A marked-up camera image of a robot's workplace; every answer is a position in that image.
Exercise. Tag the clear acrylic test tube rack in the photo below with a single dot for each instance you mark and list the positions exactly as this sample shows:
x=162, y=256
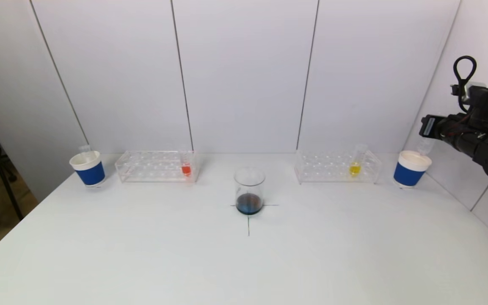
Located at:
x=155, y=171
x=332, y=169

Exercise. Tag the clear glass beaker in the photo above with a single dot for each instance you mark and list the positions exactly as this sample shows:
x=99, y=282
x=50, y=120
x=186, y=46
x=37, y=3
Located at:
x=249, y=204

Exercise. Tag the blue white paper cup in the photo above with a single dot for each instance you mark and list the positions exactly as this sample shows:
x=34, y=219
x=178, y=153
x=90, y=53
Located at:
x=408, y=176
x=90, y=173

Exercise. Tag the test tube with blue pigment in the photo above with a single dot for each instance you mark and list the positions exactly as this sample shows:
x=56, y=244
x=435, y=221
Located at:
x=85, y=148

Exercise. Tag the test tube with red pigment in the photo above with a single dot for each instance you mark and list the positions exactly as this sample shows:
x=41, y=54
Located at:
x=186, y=170
x=425, y=146

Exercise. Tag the test tube with yellow pigment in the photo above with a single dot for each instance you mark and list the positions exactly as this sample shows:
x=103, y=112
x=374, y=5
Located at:
x=354, y=170

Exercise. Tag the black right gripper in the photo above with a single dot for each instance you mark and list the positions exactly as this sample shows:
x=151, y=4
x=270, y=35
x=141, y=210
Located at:
x=428, y=126

